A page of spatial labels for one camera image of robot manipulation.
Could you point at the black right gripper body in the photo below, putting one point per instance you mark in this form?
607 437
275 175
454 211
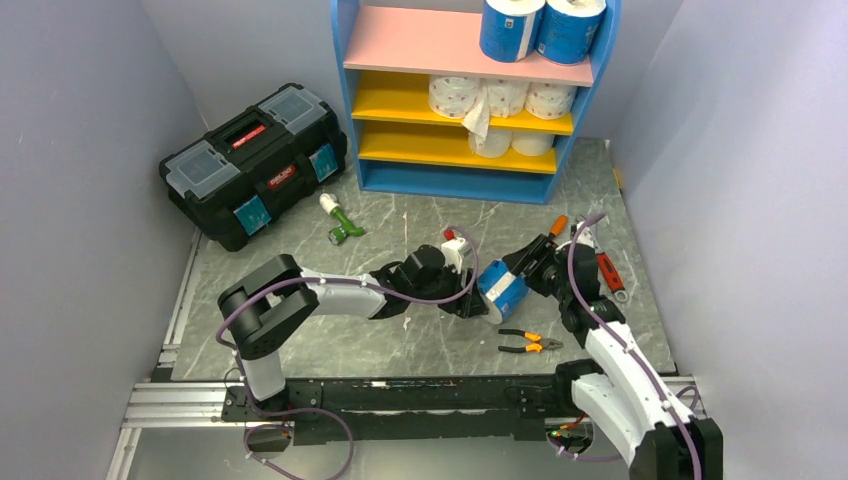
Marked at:
548 281

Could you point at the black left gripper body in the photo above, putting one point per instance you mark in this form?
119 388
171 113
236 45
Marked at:
447 284

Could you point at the plain white roll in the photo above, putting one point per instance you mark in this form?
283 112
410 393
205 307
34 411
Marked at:
494 144
532 144

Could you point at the white dotted roll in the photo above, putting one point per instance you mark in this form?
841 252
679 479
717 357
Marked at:
506 98

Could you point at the blue cartoon roll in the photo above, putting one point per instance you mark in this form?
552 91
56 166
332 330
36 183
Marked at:
567 29

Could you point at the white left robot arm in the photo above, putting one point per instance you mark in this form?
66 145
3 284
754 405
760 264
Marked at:
265 308

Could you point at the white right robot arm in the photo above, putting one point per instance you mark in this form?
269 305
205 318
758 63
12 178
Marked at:
654 432

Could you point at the blue shelf unit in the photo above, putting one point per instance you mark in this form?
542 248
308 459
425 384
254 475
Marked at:
385 57

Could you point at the green pipe valve fitting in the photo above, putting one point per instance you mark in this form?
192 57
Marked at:
345 228

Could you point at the black toolbox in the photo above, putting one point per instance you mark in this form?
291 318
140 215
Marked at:
242 176

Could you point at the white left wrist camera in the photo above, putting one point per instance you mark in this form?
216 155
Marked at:
459 252

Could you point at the orange handled screwdriver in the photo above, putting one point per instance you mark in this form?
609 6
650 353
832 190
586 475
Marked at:
558 227

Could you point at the red handled adjustable wrench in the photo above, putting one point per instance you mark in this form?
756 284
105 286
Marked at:
606 262

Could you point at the orange handled pliers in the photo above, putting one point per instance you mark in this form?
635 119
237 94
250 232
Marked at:
536 343

